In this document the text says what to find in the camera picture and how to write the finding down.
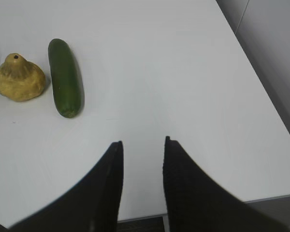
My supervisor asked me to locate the yellow pear-shaped squash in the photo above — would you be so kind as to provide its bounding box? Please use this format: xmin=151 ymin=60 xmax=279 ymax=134
xmin=0 ymin=53 xmax=46 ymax=102

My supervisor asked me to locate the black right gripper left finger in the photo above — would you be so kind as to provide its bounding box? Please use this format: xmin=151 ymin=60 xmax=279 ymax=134
xmin=0 ymin=141 xmax=124 ymax=232

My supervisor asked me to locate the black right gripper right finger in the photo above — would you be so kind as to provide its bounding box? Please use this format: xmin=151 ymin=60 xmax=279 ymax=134
xmin=163 ymin=137 xmax=289 ymax=232

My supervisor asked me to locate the green cucumber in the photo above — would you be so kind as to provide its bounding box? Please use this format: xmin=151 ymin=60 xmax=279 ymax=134
xmin=48 ymin=39 xmax=85 ymax=118

